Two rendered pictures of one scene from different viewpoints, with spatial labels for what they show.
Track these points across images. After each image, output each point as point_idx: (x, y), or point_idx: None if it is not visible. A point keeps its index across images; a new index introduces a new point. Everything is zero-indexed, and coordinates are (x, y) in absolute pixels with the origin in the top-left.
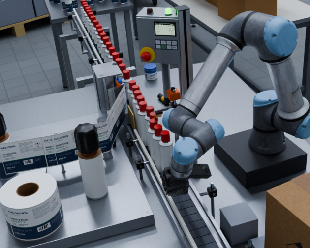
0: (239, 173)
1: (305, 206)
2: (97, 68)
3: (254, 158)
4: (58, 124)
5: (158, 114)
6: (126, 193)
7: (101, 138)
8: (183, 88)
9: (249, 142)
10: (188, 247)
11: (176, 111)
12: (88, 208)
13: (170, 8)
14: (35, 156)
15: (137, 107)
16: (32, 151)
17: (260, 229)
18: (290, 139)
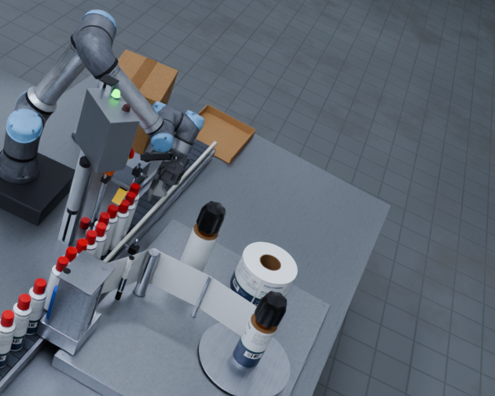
0: (70, 185)
1: (155, 85)
2: (91, 284)
3: (50, 171)
4: (129, 390)
5: (121, 193)
6: (170, 247)
7: (155, 268)
8: None
9: (33, 177)
10: (181, 186)
11: (167, 127)
12: (210, 263)
13: (98, 99)
14: (226, 309)
15: (96, 244)
16: (231, 306)
17: None
18: None
